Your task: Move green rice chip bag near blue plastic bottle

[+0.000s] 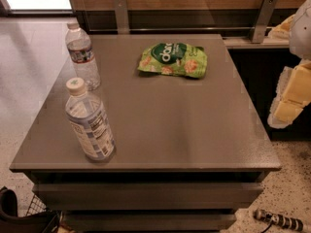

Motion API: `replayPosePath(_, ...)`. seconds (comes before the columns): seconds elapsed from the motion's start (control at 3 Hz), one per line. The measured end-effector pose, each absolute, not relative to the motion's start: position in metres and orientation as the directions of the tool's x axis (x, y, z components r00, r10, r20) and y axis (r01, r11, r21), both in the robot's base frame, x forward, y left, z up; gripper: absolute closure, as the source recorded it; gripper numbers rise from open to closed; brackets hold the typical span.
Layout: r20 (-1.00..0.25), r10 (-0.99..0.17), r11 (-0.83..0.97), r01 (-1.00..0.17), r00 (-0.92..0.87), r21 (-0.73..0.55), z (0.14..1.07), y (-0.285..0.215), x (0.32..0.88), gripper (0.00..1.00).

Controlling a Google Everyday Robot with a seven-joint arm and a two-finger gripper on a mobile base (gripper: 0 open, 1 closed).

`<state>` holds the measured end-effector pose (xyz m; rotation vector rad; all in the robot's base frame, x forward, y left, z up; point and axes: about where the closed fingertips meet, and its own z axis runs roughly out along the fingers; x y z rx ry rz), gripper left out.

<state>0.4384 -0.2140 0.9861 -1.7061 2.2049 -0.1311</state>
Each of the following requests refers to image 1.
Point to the clear water bottle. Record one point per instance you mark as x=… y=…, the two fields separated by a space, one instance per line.
x=82 y=55

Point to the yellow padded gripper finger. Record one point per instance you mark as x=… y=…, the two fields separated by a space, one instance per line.
x=282 y=30
x=293 y=94

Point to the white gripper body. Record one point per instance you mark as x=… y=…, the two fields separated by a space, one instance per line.
x=301 y=33

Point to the grey drawer cabinet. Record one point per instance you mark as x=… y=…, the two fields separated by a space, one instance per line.
x=189 y=153

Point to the blue label plastic bottle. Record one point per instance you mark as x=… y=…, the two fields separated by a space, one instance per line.
x=88 y=118

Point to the right metal wall bracket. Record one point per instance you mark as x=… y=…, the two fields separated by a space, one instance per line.
x=265 y=13

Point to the black white striped handle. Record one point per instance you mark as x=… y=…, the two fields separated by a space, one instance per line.
x=284 y=222

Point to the green rice chip bag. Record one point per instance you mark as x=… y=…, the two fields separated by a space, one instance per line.
x=174 y=59

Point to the metal wall bracket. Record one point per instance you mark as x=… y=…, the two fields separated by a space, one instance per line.
x=121 y=15
x=265 y=13

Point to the left metal wall bracket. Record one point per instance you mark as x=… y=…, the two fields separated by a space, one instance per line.
x=121 y=15

